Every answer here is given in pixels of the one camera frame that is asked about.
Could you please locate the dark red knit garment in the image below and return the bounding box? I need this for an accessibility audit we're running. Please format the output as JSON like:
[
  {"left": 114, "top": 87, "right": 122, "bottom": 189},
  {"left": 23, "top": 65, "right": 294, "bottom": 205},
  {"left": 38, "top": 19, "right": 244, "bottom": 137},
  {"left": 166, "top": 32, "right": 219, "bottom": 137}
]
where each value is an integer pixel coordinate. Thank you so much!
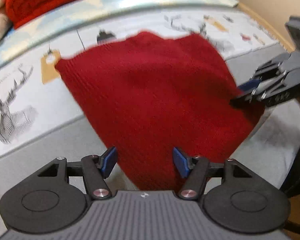
[{"left": 56, "top": 32, "right": 264, "bottom": 191}]

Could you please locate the deer print bed sheet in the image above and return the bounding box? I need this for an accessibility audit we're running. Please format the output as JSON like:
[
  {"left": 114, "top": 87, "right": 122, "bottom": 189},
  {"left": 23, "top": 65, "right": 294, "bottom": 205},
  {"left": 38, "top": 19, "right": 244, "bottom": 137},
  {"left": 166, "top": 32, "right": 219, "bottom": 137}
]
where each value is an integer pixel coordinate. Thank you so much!
[{"left": 0, "top": 7, "right": 300, "bottom": 238}]

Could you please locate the light blue patterned sheet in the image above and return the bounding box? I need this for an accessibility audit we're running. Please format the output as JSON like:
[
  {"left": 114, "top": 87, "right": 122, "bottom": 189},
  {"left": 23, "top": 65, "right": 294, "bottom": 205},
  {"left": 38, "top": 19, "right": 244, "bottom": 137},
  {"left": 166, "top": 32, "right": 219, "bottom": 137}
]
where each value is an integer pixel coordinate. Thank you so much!
[{"left": 0, "top": 0, "right": 238, "bottom": 69}]

